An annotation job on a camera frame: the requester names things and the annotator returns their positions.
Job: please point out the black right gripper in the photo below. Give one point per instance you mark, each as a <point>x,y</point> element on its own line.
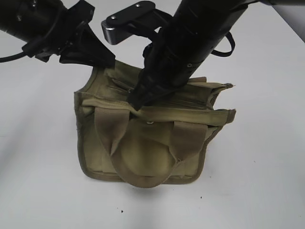
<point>174,58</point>

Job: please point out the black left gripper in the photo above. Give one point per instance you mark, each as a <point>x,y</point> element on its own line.
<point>71,37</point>

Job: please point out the khaki yellow canvas bag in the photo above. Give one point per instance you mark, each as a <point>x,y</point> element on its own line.
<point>164,143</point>

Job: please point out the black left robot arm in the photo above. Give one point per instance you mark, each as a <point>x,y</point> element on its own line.
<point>49,28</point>

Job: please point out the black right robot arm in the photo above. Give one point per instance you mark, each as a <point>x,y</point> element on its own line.
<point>218,13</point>

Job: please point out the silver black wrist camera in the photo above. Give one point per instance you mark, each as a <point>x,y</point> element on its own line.
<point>140,19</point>

